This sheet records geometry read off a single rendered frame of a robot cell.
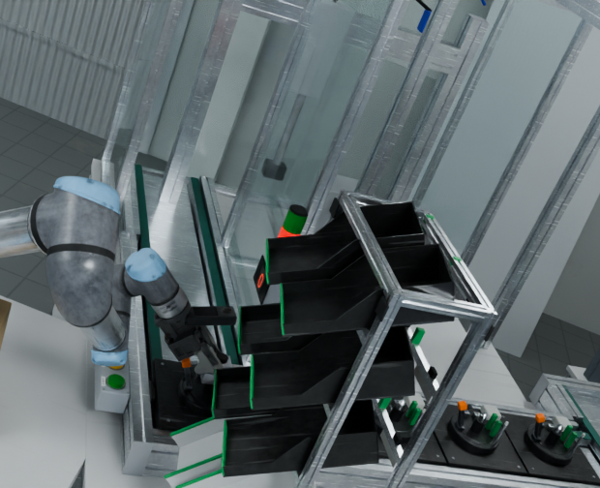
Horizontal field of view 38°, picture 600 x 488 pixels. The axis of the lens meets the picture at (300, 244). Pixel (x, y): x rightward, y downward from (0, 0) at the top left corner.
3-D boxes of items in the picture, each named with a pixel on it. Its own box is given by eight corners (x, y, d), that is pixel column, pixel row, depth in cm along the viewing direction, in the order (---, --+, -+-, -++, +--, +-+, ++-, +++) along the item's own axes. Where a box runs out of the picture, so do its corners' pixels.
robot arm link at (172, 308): (178, 277, 195) (181, 297, 188) (188, 291, 197) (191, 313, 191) (148, 291, 195) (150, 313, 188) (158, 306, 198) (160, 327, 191)
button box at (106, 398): (94, 411, 202) (101, 390, 200) (94, 353, 220) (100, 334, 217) (124, 414, 205) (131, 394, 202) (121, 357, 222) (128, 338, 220)
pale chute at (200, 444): (174, 492, 178) (164, 477, 176) (180, 447, 189) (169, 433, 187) (300, 443, 173) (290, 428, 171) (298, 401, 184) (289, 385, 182)
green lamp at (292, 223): (284, 231, 209) (291, 214, 207) (280, 222, 213) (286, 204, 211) (303, 236, 211) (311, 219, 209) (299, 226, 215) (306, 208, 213)
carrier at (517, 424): (525, 478, 230) (548, 443, 225) (491, 416, 250) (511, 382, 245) (600, 488, 239) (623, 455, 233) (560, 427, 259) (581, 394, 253)
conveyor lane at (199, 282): (147, 461, 200) (160, 429, 196) (133, 261, 270) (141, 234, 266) (264, 474, 210) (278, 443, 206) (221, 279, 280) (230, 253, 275)
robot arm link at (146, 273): (129, 247, 190) (161, 242, 187) (153, 283, 197) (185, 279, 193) (114, 272, 185) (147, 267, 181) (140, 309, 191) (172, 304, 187)
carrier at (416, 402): (358, 457, 213) (377, 419, 208) (335, 392, 233) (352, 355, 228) (444, 469, 222) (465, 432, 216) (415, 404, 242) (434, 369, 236)
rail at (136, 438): (121, 474, 194) (135, 438, 189) (113, 258, 268) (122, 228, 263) (146, 476, 196) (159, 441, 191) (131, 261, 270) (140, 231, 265)
